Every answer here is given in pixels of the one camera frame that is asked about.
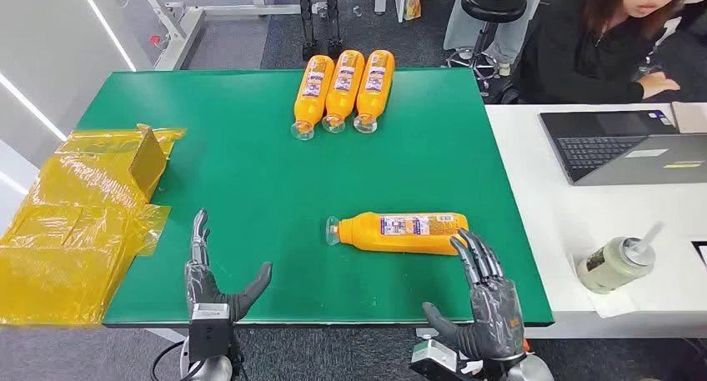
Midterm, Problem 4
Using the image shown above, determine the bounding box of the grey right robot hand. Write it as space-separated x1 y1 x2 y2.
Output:
422 229 526 362

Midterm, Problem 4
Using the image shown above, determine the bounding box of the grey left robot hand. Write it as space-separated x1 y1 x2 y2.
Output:
184 208 273 323

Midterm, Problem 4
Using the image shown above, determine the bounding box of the orange bottle with label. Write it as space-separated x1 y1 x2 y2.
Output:
291 54 336 142
325 211 469 257
353 49 396 135
322 49 366 135

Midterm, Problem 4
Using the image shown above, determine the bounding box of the white paper napkin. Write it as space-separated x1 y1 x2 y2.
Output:
569 251 642 320

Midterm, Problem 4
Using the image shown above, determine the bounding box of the green table mat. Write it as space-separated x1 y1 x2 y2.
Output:
77 68 555 328

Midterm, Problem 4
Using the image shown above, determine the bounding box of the drink cup with straw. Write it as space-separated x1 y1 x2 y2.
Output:
575 221 665 296

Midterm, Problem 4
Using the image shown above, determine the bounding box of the yellow plastic wrapped cardboard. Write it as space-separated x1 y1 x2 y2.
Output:
0 123 188 328

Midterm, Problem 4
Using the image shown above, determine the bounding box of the grey open laptop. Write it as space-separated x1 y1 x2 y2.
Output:
539 109 707 188

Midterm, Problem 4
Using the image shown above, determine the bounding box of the person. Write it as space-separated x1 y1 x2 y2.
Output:
499 0 707 106

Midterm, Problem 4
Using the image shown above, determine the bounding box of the black metal stand leg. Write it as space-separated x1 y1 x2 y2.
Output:
323 0 344 59
293 0 320 62

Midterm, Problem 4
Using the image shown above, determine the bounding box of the person's hand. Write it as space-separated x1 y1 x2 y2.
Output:
634 72 681 101

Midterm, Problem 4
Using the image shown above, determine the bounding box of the black round stool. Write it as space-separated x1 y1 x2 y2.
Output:
446 0 529 98

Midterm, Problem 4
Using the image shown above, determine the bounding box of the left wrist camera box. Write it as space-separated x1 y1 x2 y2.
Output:
189 303 232 364

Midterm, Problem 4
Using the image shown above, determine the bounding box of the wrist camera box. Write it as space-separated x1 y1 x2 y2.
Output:
189 303 232 364
409 338 460 381

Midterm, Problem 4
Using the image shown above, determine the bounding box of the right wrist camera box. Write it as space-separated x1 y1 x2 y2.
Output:
409 338 460 381

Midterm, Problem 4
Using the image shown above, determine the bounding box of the black cable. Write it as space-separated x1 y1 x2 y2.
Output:
150 339 192 381

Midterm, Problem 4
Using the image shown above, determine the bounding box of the white metal desk frame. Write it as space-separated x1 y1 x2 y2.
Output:
132 0 388 72

